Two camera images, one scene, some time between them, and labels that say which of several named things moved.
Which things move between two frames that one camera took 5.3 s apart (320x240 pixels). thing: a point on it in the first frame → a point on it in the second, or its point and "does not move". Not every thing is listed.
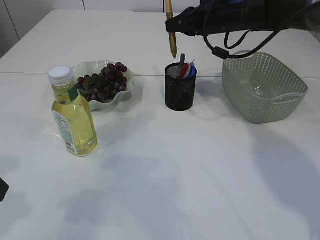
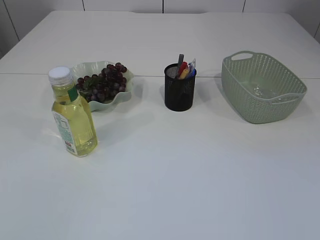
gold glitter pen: (170, 14) → (184, 74)
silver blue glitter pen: (182, 60) does not move
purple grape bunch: (111, 81) does not move
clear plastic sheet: (257, 89) does not move
